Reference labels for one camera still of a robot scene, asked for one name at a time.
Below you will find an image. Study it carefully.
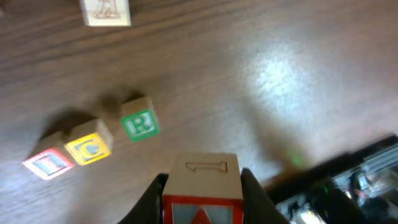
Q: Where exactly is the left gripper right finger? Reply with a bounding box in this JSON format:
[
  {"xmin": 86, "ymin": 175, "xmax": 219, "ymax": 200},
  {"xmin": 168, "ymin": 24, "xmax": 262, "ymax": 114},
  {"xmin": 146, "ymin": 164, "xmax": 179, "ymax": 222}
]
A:
[{"xmin": 241, "ymin": 168, "xmax": 289, "ymax": 224}]

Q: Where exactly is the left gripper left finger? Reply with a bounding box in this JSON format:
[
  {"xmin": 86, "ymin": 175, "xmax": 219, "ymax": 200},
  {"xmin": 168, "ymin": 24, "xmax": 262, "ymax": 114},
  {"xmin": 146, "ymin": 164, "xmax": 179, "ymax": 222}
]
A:
[{"xmin": 118, "ymin": 173, "xmax": 169, "ymax": 224}]

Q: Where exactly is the red A block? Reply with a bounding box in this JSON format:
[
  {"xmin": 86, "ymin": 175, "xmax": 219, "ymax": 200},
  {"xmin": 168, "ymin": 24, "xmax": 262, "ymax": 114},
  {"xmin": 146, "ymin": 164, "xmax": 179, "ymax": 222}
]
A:
[{"xmin": 162, "ymin": 152, "xmax": 244, "ymax": 224}]

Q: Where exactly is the yellow C block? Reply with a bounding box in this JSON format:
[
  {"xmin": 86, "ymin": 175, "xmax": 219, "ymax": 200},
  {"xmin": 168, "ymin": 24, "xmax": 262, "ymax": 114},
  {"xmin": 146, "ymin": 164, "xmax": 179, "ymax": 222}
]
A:
[{"xmin": 64, "ymin": 119, "xmax": 114, "ymax": 166}]

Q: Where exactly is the green R block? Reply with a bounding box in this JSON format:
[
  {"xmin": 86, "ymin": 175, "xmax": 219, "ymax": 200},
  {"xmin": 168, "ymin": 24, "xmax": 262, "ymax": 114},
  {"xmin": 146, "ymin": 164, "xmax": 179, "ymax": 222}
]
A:
[{"xmin": 121, "ymin": 96, "xmax": 160, "ymax": 142}]

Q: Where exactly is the red I block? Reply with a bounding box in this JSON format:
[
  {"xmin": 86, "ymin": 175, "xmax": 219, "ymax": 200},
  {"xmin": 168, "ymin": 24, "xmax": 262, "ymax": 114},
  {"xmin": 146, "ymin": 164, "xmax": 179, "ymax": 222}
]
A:
[{"xmin": 22, "ymin": 131, "xmax": 75, "ymax": 180}]

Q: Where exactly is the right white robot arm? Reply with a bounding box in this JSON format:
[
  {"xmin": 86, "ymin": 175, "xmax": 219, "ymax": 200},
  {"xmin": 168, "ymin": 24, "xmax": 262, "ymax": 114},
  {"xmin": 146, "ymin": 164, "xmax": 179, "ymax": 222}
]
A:
[{"xmin": 266, "ymin": 134, "xmax": 397, "ymax": 223}]

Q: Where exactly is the plain wooden block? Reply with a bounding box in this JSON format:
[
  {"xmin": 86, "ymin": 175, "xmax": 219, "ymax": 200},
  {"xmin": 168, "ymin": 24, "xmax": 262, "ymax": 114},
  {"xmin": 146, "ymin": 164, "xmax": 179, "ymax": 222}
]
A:
[{"xmin": 80, "ymin": 0, "xmax": 131, "ymax": 27}]

